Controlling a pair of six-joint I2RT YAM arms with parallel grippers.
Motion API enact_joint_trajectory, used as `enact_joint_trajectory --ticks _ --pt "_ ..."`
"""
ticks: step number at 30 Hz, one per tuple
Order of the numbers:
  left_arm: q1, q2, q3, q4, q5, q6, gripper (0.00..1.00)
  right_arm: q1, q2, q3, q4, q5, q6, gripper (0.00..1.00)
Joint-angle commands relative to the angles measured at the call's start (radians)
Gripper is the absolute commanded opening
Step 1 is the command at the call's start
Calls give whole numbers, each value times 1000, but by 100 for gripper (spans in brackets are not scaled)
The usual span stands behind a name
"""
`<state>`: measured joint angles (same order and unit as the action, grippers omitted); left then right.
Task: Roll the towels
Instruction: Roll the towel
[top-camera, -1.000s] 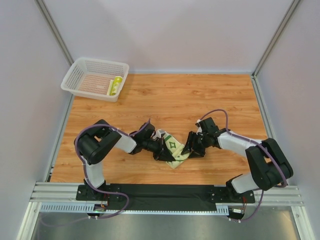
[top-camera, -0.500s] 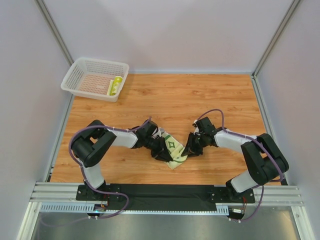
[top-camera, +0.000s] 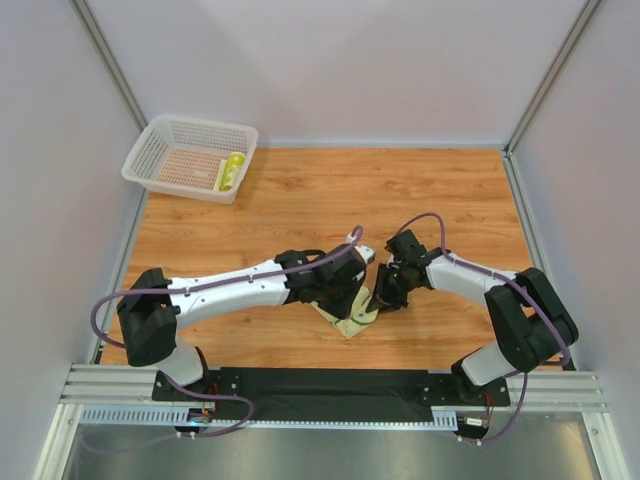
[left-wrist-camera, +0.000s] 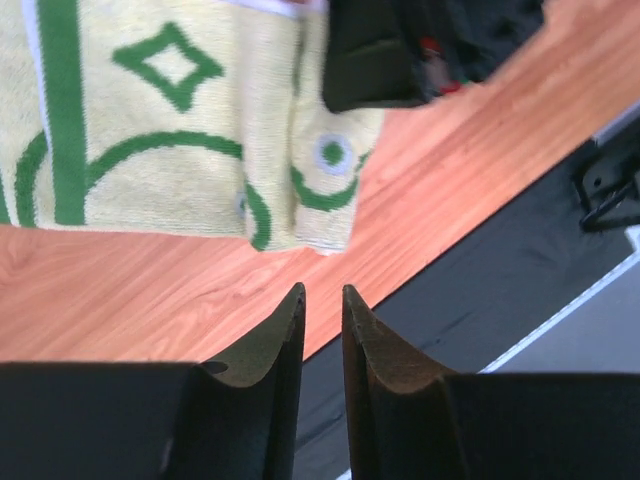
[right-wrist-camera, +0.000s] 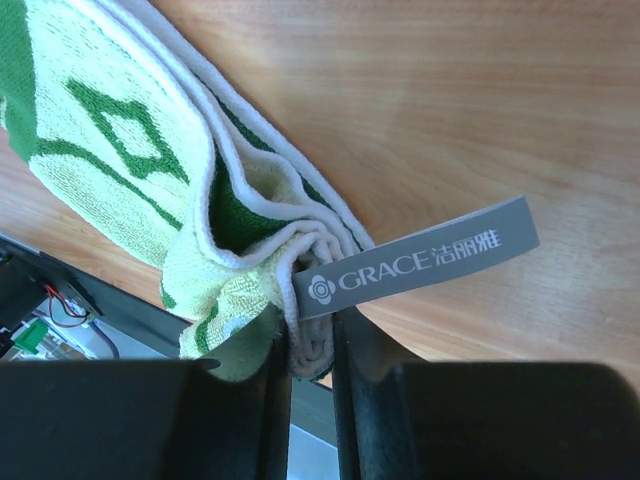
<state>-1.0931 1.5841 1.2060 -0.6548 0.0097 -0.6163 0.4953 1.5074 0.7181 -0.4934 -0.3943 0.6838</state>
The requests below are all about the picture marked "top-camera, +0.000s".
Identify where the dark green patterned towel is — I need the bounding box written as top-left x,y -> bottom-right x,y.
311,287 -> 379,339

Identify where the yellow-green crocodile towel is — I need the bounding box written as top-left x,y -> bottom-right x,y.
214,152 -> 246,192

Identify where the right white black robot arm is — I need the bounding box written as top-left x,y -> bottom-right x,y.
366,250 -> 579,391

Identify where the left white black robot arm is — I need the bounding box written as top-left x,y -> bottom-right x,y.
117,245 -> 375,386

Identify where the black cloth strip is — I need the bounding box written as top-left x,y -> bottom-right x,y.
212,367 -> 433,423

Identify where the white plastic mesh basket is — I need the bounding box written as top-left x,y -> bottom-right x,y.
121,115 -> 259,205

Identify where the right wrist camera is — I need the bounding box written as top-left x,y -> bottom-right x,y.
385,230 -> 427,264

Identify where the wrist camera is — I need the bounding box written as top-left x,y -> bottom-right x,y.
385,230 -> 427,264
337,245 -> 376,275

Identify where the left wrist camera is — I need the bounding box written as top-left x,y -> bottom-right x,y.
337,245 -> 376,275

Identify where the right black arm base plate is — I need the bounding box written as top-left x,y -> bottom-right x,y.
418,373 -> 511,407

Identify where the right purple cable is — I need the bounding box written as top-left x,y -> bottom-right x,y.
387,213 -> 571,448

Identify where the purple cable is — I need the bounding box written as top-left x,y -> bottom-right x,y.
79,224 -> 364,454
387,213 -> 571,448

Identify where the grey slotted cable duct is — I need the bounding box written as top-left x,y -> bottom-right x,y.
79,405 -> 458,432

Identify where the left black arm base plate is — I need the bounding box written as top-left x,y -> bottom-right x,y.
151,367 -> 242,402

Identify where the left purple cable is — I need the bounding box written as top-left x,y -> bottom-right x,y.
79,224 -> 364,454

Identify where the aluminium front rail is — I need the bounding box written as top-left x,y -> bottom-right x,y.
61,364 -> 607,413

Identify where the right aluminium frame post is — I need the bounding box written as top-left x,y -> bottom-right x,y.
503,0 -> 603,157

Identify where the aluminium frame post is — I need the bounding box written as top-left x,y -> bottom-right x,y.
503,0 -> 603,157
69,0 -> 148,132

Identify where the left aluminium frame post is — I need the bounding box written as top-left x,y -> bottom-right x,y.
69,0 -> 148,132

